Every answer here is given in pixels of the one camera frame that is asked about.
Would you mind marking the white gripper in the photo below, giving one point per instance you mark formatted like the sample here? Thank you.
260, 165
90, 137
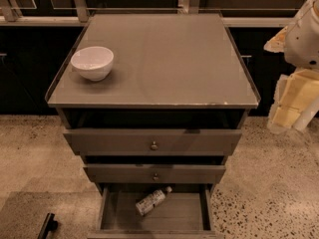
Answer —
303, 45

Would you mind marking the top drawer front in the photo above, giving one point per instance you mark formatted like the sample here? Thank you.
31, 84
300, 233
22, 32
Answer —
181, 142

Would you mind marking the top drawer knob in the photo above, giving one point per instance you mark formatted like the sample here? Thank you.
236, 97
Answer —
154, 146

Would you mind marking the white ceramic bowl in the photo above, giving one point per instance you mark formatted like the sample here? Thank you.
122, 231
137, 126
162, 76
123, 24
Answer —
93, 63

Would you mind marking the grey drawer cabinet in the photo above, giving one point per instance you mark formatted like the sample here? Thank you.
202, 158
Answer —
170, 71

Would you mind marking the open bottom drawer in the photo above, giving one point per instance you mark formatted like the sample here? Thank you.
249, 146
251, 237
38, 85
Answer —
184, 214

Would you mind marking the white cylindrical post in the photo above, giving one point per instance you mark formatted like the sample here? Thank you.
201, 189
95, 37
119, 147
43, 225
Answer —
307, 115

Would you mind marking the metal railing frame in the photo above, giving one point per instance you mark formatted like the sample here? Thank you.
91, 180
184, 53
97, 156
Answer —
235, 13

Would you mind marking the middle drawer knob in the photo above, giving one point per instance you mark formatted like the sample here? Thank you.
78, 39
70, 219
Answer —
155, 177

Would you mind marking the drawer knob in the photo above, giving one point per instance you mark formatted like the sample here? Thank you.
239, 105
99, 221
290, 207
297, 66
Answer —
154, 146
155, 177

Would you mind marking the blue plastic bottle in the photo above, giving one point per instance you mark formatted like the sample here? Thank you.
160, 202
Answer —
154, 199

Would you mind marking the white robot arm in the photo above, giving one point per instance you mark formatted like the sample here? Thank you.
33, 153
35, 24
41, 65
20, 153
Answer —
296, 97

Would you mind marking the middle drawer front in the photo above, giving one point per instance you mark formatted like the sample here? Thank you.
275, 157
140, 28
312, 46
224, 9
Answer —
143, 173

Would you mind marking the black object on floor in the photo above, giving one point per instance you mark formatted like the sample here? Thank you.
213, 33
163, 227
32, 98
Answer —
50, 224

